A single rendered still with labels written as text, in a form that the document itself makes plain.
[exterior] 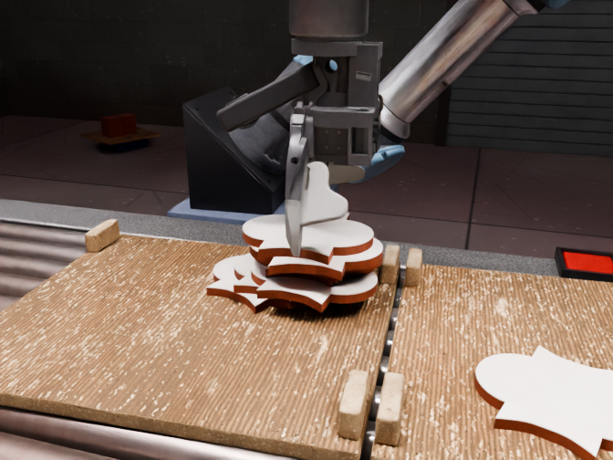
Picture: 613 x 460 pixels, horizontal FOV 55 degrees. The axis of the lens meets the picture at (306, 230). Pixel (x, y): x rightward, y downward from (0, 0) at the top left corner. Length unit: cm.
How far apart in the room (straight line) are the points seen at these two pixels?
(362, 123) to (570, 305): 32
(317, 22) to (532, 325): 37
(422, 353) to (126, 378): 28
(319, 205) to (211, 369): 18
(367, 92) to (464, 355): 27
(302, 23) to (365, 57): 7
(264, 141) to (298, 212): 55
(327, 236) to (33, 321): 32
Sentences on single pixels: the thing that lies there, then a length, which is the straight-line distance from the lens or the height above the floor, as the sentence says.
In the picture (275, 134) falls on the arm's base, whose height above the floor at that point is 101.
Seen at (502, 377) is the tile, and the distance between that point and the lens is 55.
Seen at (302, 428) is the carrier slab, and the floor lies 94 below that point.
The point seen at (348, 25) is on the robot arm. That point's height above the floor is 123.
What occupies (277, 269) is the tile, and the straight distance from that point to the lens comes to 59.
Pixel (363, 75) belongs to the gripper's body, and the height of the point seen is 118.
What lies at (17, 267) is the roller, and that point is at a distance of 88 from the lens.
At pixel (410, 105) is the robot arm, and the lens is 101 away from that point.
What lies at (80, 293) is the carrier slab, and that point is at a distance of 73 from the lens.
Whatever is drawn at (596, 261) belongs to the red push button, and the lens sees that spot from 86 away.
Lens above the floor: 126
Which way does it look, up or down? 22 degrees down
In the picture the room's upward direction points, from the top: straight up
